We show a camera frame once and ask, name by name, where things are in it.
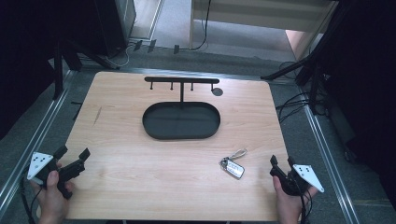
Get person's left hand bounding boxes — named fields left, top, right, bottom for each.
left=30, top=170, right=76, bottom=224

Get black hanging cable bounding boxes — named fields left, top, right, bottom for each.
left=181, top=0, right=213, bottom=52

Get white desk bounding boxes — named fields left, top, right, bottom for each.
left=188, top=0, right=340, bottom=62

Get white floor cable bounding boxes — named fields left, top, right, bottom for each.
left=105, top=44, right=131, bottom=68

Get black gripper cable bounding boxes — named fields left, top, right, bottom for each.
left=19, top=176, right=43, bottom=224
left=298, top=186, right=314, bottom=224

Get black curtain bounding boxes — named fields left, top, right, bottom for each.
left=0, top=0, right=104, bottom=141
left=320, top=0, right=396, bottom=203

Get black key rack with tray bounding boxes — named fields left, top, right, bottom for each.
left=141, top=76, right=221, bottom=141

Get person's right hand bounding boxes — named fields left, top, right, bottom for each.
left=272, top=175, right=319, bottom=224

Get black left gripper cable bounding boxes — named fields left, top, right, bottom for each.
left=19, top=176, right=43, bottom=224

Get aluminium floor rail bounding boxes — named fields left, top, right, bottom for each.
left=298, top=83, right=362, bottom=224
left=0, top=70, right=78, bottom=218

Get black metal stand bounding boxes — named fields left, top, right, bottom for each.
left=261, top=0, right=349, bottom=115
left=51, top=36, right=120, bottom=101

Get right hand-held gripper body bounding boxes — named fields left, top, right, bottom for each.
left=269, top=163, right=325, bottom=197

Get black cabinet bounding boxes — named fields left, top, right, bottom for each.
left=92, top=0, right=137, bottom=58

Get silver key fob with ring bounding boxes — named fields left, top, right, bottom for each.
left=219, top=147, right=248, bottom=181

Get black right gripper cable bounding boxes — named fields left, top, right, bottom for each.
left=298, top=186, right=314, bottom=224

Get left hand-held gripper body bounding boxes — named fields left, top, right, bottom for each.
left=27, top=151, right=86, bottom=201

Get black floor cables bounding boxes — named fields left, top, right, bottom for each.
left=275, top=61, right=328, bottom=124

